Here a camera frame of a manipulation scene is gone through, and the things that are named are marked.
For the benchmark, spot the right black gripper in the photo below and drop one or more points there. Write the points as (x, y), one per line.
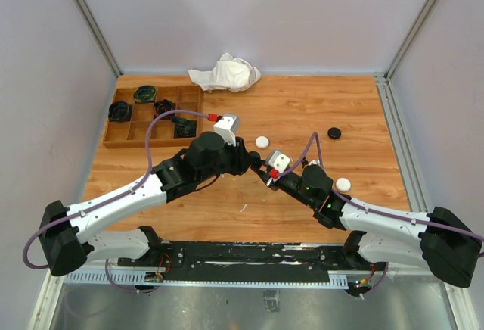
(263, 175)

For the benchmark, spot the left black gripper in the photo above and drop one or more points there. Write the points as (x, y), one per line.
(243, 160)

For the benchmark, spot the white round case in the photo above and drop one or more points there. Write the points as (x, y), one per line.
(262, 142)

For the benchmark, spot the white earbud charging case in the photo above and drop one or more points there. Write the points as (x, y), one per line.
(343, 185)

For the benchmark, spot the black round case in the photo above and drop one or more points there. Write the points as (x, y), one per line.
(255, 159)
(334, 133)

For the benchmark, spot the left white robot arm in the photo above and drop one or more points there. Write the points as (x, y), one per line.
(68, 232)

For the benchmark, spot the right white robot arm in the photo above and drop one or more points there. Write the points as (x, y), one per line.
(438, 241)

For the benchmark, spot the dark coiled band lower right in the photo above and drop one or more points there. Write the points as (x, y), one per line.
(184, 128)

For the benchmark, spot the dark coiled band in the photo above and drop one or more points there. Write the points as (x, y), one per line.
(119, 112)
(145, 94)
(160, 107)
(184, 128)

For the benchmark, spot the crumpled white cloth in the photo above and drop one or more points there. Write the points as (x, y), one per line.
(229, 74)

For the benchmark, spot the dark coiled band middle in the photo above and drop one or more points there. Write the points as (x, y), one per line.
(160, 107)

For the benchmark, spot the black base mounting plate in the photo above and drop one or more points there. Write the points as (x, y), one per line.
(218, 261)

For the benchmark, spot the wooden compartment tray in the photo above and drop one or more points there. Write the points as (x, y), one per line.
(161, 130)

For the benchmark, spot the dark coiled band top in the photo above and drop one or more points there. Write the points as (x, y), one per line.
(145, 94)

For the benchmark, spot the dark coiled band left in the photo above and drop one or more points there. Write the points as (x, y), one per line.
(119, 112)

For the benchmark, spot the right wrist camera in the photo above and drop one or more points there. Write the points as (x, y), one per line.
(277, 162)

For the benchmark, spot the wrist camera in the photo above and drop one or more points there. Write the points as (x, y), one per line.
(226, 127)
(277, 162)

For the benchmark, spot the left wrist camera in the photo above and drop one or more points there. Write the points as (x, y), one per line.
(226, 127)

